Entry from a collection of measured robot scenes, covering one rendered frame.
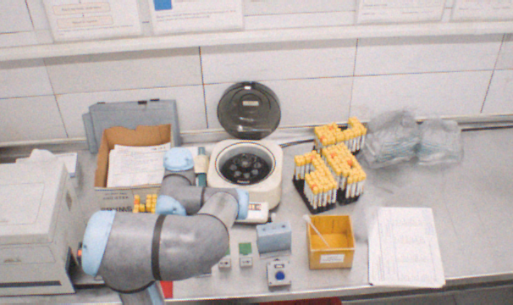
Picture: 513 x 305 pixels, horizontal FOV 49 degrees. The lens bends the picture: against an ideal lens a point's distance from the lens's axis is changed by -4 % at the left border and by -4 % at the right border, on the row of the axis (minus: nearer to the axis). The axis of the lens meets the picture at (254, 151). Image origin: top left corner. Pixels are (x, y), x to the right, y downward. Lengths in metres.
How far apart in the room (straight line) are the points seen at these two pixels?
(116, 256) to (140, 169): 1.04
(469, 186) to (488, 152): 0.20
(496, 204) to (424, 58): 0.56
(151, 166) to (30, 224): 0.56
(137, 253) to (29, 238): 0.68
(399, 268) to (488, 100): 0.81
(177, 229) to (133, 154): 1.11
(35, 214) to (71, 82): 0.58
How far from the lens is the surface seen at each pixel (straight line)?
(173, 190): 1.38
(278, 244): 1.77
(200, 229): 0.99
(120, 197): 1.89
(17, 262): 1.72
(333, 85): 2.04
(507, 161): 2.24
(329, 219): 1.79
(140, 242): 0.97
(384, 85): 2.09
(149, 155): 2.04
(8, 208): 1.68
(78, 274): 1.80
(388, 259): 1.81
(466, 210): 2.02
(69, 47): 1.92
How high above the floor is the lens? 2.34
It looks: 44 degrees down
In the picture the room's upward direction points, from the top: 2 degrees counter-clockwise
